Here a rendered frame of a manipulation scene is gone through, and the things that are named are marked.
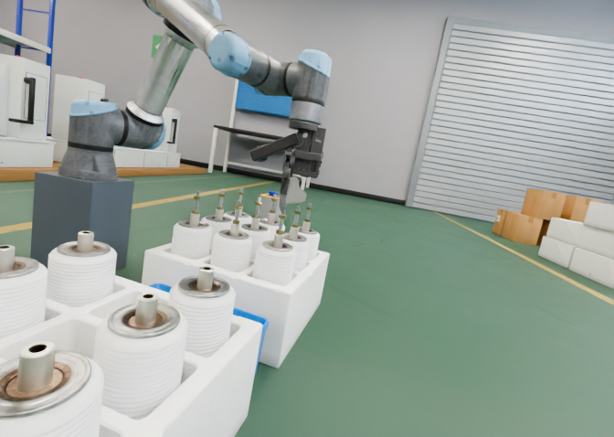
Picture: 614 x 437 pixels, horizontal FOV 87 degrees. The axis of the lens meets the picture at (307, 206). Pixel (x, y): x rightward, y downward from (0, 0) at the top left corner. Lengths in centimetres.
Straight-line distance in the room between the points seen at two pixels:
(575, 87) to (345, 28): 371
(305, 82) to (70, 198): 74
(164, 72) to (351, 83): 498
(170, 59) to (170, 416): 93
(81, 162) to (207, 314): 74
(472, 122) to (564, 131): 138
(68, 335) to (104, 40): 723
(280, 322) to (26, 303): 44
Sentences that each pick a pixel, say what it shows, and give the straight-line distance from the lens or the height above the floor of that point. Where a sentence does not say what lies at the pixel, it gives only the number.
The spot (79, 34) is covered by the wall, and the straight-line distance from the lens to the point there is 802.
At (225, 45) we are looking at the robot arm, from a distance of 70.
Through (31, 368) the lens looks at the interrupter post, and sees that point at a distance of 35.
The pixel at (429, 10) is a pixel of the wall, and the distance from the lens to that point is 640.
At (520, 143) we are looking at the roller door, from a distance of 628.
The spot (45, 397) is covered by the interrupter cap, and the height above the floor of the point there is 25.
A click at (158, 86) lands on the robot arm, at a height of 61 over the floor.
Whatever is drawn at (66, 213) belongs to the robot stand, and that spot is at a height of 20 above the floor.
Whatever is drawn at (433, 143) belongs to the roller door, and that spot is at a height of 112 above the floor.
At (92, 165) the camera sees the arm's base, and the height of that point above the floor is 34.
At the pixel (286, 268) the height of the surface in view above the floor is 21.
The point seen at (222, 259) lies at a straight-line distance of 80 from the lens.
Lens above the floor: 47
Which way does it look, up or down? 8 degrees down
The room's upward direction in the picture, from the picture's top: 10 degrees clockwise
